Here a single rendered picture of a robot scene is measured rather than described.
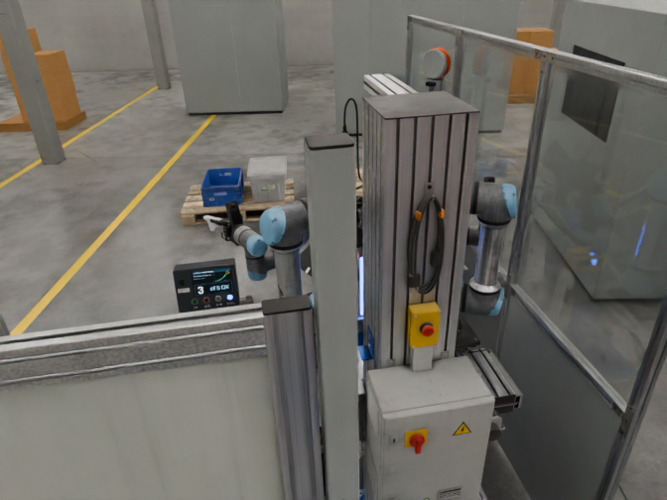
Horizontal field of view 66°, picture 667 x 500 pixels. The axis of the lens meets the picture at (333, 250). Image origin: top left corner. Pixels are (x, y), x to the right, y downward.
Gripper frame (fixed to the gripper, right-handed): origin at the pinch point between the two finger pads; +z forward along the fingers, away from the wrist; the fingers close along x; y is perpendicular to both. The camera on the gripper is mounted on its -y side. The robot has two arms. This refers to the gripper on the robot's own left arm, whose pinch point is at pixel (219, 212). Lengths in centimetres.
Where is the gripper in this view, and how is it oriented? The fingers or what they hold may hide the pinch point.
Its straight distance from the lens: 222.2
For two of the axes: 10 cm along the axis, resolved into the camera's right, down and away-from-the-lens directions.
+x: 8.0, -1.9, 5.6
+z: -5.9, -3.8, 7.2
